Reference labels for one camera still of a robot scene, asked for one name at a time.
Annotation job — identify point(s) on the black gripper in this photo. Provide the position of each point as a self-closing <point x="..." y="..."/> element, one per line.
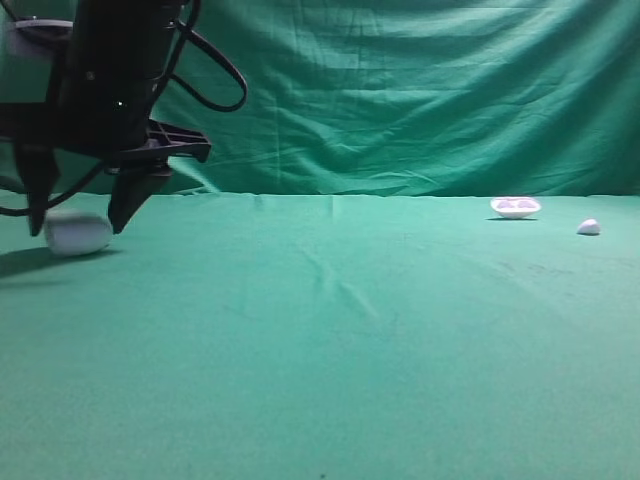
<point x="99" y="104"/>

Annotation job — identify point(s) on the white earphone case body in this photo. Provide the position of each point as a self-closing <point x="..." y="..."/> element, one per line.
<point x="71" y="233"/>

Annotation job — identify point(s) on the white earphone case lid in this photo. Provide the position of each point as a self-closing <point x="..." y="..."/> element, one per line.
<point x="515" y="208"/>

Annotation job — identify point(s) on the green table cloth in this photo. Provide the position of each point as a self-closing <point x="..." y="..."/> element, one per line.
<point x="233" y="336"/>

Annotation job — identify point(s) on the green backdrop curtain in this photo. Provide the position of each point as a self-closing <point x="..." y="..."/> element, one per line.
<point x="421" y="98"/>

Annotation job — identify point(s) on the white earbud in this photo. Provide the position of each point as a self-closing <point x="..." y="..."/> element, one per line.
<point x="589" y="227"/>

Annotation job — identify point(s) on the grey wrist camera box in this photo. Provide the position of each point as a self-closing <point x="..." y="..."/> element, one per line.
<point x="43" y="39"/>

